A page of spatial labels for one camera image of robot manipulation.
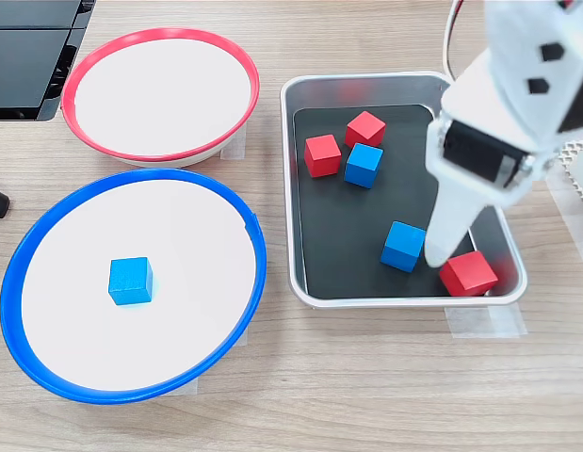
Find blue wooden cube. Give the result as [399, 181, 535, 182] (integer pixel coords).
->
[343, 143, 384, 189]
[107, 256, 154, 306]
[379, 220, 428, 273]

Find red wooden cube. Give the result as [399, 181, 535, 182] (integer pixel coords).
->
[344, 110, 387, 150]
[303, 135, 343, 179]
[437, 250, 500, 298]

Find black tray liner mat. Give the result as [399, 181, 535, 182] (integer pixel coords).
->
[293, 104, 478, 300]

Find silver metal tray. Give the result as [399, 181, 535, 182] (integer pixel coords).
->
[280, 71, 528, 311]

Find white mesh mat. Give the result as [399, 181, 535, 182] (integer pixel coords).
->
[557, 139, 583, 216]

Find white dish with blue rim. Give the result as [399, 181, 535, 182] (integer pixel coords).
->
[0, 168, 268, 406]

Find white dish with red rim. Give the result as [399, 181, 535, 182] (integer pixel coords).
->
[60, 26, 262, 169]

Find black flat device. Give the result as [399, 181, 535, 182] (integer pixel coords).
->
[0, 0, 97, 122]

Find red and white cable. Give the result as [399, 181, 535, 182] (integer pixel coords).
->
[441, 0, 465, 81]

